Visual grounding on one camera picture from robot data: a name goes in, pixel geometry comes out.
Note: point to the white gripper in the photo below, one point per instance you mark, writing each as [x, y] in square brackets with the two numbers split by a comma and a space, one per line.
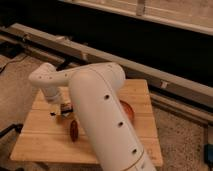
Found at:
[53, 95]

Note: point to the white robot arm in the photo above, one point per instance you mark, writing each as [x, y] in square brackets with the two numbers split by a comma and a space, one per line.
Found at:
[93, 93]

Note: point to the wooden board table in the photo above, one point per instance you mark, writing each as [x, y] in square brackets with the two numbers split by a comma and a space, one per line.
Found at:
[45, 138]

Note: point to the dark red oval object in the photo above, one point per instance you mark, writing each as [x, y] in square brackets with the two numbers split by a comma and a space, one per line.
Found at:
[74, 130]

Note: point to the orange round plate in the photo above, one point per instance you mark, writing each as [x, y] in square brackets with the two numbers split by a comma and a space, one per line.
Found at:
[128, 110]

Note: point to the blue object at right edge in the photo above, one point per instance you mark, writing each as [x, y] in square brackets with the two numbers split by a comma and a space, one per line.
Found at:
[208, 153]

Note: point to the black clamp handle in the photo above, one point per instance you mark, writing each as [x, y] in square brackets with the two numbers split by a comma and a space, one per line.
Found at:
[16, 127]

